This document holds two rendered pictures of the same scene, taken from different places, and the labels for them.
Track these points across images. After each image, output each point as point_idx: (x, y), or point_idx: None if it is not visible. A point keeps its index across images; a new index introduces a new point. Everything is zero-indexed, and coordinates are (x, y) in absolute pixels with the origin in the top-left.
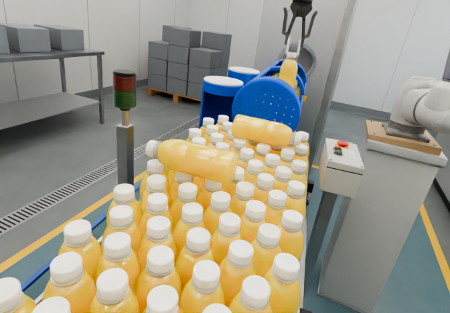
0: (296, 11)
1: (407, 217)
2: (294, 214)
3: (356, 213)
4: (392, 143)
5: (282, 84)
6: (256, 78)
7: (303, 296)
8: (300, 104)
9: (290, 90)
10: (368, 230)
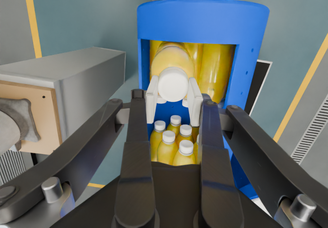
0: (215, 184)
1: (43, 58)
2: None
3: (89, 63)
4: (23, 84)
5: None
6: (245, 31)
7: None
8: (138, 30)
9: (159, 0)
10: (81, 58)
